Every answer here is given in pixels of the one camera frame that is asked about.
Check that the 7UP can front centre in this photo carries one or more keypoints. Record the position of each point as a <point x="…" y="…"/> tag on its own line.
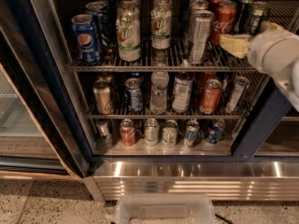
<point x="161" y="18"/>

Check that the white labelled bottle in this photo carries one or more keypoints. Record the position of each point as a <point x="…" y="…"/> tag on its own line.
<point x="182" y="91"/>

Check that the blue Pepsi can bottom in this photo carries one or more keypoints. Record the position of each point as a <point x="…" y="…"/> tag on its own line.
<point x="214" y="131"/>

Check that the red can bottom shelf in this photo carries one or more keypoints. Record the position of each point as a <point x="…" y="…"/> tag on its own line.
<point x="127" y="131"/>

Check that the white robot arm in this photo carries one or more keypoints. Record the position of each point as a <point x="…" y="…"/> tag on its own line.
<point x="289" y="86"/>

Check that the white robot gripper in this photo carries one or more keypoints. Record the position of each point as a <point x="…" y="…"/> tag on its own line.
<point x="270" y="54"/>

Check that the wire shelf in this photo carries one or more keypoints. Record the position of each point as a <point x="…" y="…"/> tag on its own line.
<point x="217" y="59"/>
<point x="245" y="105"/>

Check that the top wire shelf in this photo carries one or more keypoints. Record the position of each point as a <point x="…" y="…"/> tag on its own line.
<point x="217" y="59"/>

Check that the open glass fridge door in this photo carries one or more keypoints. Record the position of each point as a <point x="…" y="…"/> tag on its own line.
<point x="42" y="123"/>

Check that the middle wire shelf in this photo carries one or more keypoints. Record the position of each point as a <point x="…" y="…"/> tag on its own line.
<point x="245" y="105"/>

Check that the red can shelf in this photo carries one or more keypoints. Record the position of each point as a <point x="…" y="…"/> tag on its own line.
<point x="127" y="131"/>
<point x="210" y="97"/>

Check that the blue silver can bottom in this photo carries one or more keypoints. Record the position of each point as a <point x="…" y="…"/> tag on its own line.
<point x="190" y="134"/>

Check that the clear water bottle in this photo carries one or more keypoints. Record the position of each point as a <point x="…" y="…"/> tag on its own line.
<point x="159" y="84"/>

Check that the blue pepsi can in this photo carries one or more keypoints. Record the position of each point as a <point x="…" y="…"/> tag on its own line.
<point x="101" y="17"/>
<point x="109" y="7"/>
<point x="214" y="131"/>
<point x="85" y="32"/>

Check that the clear plastic bin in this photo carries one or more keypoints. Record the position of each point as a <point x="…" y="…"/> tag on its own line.
<point x="165" y="209"/>

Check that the silver can bottom shelf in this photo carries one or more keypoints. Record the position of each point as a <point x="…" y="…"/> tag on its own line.
<point x="151" y="132"/>

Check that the white can bottom shelf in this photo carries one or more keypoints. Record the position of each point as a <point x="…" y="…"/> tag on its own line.
<point x="170" y="133"/>

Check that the blue can middle shelf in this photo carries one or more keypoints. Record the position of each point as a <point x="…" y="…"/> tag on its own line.
<point x="134" y="95"/>

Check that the tall silver can front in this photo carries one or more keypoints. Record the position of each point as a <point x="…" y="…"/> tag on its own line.
<point x="199" y="34"/>

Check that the blue Pepsi can front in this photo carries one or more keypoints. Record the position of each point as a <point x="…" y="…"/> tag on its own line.
<point x="85" y="32"/>

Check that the red Coca-Cola can front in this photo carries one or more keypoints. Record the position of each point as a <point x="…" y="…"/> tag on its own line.
<point x="225" y="12"/>

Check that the dark can bottom left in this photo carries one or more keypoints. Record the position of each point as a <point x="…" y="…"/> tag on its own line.
<point x="105" y="132"/>

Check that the gold can middle shelf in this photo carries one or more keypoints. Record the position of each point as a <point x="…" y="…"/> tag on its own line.
<point x="103" y="97"/>

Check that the red can middle shelf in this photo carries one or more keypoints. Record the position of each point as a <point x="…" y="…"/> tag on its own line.
<point x="210" y="97"/>

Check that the slim silver can middle shelf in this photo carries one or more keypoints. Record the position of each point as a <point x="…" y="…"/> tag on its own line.
<point x="240" y="85"/>

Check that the green can second row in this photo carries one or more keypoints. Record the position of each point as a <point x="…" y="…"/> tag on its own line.
<point x="242" y="12"/>

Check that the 7UP can front left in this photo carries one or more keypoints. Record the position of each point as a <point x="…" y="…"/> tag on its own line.
<point x="128" y="32"/>

